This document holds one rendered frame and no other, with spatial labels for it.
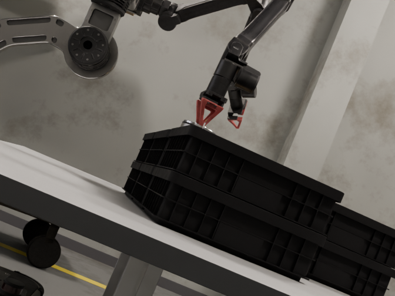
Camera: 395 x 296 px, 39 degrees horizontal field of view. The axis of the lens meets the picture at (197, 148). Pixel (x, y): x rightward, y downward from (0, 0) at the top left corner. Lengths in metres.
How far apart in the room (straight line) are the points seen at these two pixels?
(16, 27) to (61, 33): 0.16
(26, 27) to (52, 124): 2.65
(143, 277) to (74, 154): 3.85
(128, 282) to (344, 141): 4.19
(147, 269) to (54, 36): 1.39
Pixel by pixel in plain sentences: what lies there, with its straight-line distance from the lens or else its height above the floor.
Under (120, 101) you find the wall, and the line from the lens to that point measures 4.79.
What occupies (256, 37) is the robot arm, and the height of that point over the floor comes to 1.31.
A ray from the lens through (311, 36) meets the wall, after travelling 5.10.
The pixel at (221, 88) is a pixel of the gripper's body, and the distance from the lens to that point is 1.62.
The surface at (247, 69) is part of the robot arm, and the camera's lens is 1.67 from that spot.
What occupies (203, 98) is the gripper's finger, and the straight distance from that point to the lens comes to 1.59.
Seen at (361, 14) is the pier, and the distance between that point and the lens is 4.96.
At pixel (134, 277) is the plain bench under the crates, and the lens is 0.97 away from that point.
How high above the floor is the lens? 0.78
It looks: 5 degrees up
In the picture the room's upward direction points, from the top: 23 degrees clockwise
